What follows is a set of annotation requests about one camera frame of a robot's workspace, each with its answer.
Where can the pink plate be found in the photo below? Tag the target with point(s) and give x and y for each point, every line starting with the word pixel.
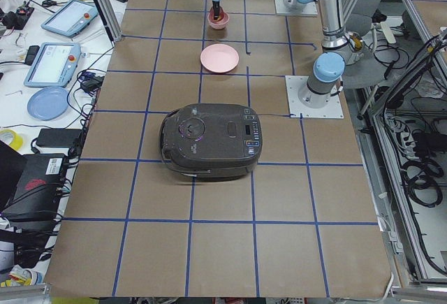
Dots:
pixel 219 58

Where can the pink bowl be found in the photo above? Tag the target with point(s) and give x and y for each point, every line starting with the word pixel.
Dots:
pixel 221 22

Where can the near teach pendant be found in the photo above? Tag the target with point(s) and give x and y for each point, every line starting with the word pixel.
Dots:
pixel 54 65

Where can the grey office chair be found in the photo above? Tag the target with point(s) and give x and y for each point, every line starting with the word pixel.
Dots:
pixel 360 74

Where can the black computer box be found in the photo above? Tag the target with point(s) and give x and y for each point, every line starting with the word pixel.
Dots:
pixel 38 189

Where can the teach pendant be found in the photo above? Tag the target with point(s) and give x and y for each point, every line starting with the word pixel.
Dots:
pixel 54 65
pixel 71 19

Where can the yellow tape roll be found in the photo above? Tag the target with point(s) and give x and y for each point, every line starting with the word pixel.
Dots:
pixel 11 138

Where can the blue plate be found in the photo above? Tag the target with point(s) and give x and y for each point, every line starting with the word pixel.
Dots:
pixel 48 103

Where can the aluminium frame post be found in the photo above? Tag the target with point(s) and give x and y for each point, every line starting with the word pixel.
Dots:
pixel 109 20

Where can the far teach pendant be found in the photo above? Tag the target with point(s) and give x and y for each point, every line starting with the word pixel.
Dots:
pixel 71 19

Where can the black power brick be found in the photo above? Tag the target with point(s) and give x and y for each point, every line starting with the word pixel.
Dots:
pixel 58 138

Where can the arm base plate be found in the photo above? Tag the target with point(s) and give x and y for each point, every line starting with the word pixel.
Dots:
pixel 303 103
pixel 302 8

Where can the dark grey rice cooker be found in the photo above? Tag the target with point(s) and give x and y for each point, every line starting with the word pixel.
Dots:
pixel 211 141

